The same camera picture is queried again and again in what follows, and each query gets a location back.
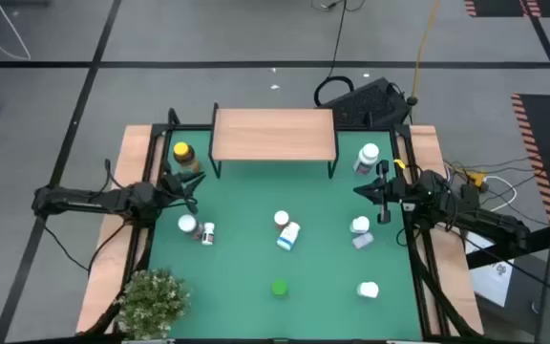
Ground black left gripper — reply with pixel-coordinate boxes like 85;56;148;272
156;170;207;215

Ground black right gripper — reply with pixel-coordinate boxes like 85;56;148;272
353;160;422;225

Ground large clear gummies bottle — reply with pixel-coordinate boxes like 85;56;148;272
177;213;204;241

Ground medium white medicine bottle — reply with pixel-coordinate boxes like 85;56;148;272
349;215;371;235

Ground large white medicine bottle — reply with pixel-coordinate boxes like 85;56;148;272
352;142;381;176

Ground fish oil bottle yellow cap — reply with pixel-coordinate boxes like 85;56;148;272
173;141;202;174

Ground small white grey bottle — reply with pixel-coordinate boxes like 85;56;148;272
351;232;375;250

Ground white bottle blue label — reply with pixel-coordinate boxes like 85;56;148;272
276;221;302;252

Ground plain white medicine bottle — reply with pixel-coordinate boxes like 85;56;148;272
356;281;380;299

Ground wooden shelf black metal legs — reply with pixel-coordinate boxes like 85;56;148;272
207;102;341;181

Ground black perforated computer case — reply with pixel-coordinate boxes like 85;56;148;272
320;76;413;129

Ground green table mat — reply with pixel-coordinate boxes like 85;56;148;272
146;128;423;341

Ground bushy artificial potted plant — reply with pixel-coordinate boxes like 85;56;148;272
115;267;193;341

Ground white paper sheet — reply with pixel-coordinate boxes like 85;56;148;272
463;233;515;308

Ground black aluminium table frame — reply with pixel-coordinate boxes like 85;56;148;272
76;107;484;344

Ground thick white cable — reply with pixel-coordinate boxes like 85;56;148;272
484;175;519;214

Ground black floor cable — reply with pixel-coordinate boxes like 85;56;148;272
312;0;355;108

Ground yellow hanging cable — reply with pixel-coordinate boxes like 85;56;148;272
411;0;443;101

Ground thin white cable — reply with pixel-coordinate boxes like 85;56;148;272
0;0;32;62

